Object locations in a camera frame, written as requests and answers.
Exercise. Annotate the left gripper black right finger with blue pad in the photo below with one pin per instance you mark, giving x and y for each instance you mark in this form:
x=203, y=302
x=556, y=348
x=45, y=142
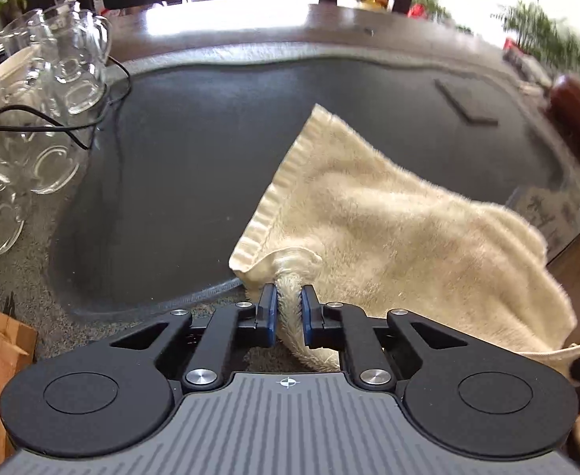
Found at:
x=357, y=339

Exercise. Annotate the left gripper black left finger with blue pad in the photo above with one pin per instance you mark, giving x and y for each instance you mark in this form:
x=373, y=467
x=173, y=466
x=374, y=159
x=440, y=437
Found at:
x=228, y=334

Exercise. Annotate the cream terry towel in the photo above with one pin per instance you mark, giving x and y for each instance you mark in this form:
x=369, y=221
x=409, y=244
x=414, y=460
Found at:
x=340, y=216

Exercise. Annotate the black stone tea tray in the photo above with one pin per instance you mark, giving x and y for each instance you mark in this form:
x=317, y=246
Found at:
x=178, y=168

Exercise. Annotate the small dark square coaster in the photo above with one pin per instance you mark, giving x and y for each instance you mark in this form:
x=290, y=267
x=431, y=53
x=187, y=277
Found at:
x=467, y=104

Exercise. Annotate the green potted plant right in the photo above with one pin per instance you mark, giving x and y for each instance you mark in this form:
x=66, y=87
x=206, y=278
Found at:
x=550, y=41

